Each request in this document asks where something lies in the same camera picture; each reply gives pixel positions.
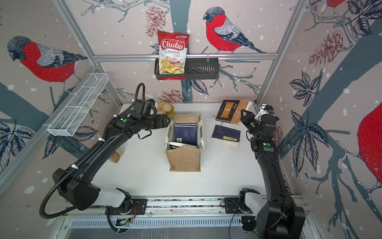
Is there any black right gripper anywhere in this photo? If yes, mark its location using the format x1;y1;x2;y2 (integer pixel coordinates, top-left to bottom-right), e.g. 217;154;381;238
240;109;261;140

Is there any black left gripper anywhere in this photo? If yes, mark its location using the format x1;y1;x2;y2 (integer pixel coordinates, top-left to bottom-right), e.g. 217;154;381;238
141;113;172;130

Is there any brown and black cover book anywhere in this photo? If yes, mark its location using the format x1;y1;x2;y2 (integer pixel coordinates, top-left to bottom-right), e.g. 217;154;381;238
215;100;252;124

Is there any navy blue hardcover book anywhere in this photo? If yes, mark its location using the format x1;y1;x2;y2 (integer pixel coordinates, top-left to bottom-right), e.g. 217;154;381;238
211;125;241;146

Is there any white-paged book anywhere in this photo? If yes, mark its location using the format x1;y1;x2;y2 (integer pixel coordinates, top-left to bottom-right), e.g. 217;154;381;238
169;142;198;149

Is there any burlap canvas Christmas bag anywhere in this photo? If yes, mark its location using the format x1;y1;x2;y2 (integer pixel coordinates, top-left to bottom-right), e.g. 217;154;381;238
165;115;206;172

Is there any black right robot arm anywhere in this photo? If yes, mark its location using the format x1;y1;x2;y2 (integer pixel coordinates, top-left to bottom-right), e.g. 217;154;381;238
241;109;305;239

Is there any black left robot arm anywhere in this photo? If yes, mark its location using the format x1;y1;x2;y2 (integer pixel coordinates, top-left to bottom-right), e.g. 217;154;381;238
53;114;171;213

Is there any red Chuba cassava chips bag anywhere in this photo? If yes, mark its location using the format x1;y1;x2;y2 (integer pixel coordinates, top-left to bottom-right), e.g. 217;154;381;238
156;31;190;80

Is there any yellow bamboo steamer basket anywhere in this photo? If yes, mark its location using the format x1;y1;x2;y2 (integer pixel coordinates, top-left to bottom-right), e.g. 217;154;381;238
157;102;175;119

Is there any brown spice jar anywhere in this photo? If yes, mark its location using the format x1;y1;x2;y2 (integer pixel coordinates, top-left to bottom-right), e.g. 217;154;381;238
109;147;125;163

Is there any black wire wall basket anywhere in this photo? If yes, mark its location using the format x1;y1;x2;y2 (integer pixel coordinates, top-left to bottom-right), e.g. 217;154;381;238
154;58;219;80

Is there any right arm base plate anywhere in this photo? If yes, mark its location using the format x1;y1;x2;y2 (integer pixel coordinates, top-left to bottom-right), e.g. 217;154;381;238
223;197;251;214

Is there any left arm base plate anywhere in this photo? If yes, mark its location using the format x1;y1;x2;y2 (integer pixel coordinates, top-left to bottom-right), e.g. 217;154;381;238
107;199;148;216

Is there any white mesh wall shelf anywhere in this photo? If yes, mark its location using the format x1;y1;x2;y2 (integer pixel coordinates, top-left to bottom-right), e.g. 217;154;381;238
47;73;109;136

